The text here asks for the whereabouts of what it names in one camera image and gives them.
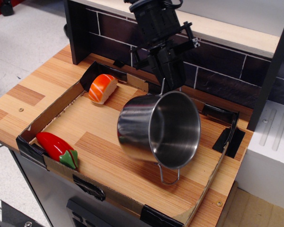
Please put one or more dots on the stainless steel pot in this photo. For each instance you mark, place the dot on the stainless steel pot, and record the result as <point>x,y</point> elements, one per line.
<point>164,129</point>

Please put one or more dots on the red chili pepper toy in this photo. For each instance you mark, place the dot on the red chili pepper toy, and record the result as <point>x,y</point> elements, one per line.
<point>58,149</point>

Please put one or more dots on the black chair wheel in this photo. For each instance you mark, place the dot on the black chair wheel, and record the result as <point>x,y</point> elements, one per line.
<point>6,8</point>

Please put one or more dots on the cardboard fence with black tape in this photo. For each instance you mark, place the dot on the cardboard fence with black tape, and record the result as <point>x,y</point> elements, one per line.
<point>58,94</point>

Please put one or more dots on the salmon nigiri sushi toy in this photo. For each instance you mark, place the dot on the salmon nigiri sushi toy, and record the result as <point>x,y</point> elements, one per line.
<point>102,87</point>

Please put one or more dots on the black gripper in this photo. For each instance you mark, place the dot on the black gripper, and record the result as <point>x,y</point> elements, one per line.
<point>157,23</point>

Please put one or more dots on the white plastic sink drainer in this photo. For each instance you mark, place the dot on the white plastic sink drainer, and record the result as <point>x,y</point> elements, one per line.
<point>262,170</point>

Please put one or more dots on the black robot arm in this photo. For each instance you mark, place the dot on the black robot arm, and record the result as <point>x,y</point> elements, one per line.
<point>176,39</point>

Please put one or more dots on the brick pattern backsplash shelf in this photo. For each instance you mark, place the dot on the brick pattern backsplash shelf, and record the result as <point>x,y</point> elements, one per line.
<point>232,63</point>

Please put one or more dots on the black panel under table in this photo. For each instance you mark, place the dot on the black panel under table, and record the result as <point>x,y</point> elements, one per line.
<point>95,215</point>

